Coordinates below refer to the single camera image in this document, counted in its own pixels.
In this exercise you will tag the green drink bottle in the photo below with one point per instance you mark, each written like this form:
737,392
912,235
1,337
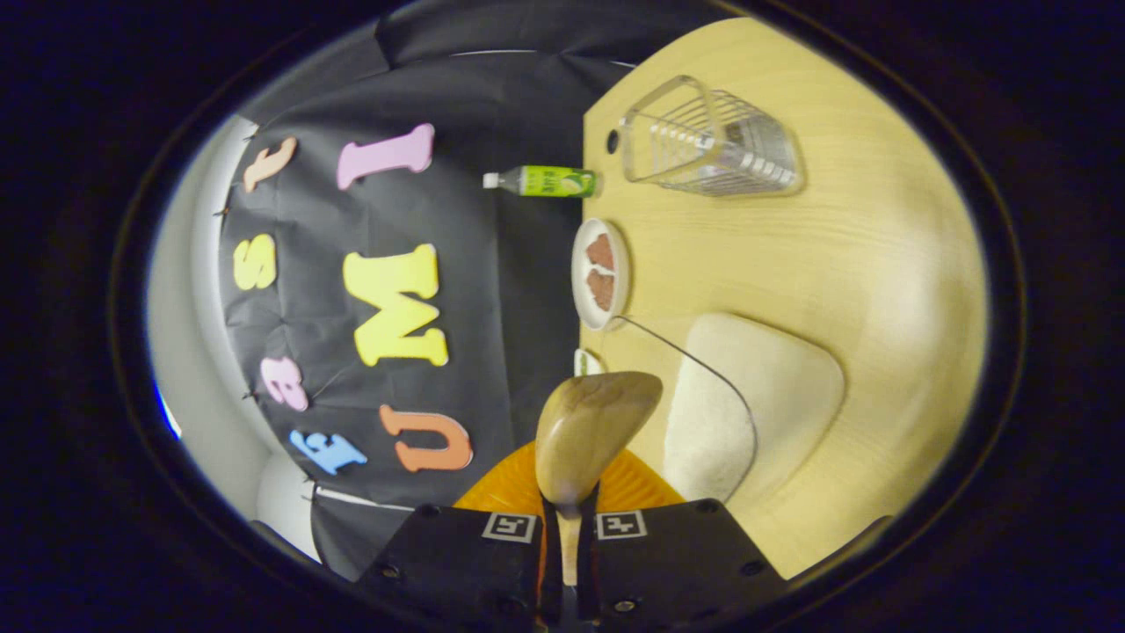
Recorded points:
549,180

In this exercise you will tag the clear glass bowl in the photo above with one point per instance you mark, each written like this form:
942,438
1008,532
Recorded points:
813,422

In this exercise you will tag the brown meat piece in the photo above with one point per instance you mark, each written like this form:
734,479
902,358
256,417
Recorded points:
602,290
600,252

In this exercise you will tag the wooden spoon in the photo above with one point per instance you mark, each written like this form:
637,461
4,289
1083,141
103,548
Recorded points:
589,422

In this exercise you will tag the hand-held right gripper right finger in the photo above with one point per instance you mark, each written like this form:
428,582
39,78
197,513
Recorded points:
677,571

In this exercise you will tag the black backdrop cloth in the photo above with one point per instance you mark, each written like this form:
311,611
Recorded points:
492,105

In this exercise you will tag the white round plate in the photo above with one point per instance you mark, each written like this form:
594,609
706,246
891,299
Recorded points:
580,281

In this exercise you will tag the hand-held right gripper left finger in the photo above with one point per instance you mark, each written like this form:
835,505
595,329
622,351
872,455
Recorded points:
457,571

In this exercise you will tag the small white divided dish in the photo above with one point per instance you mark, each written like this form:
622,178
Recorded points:
587,363

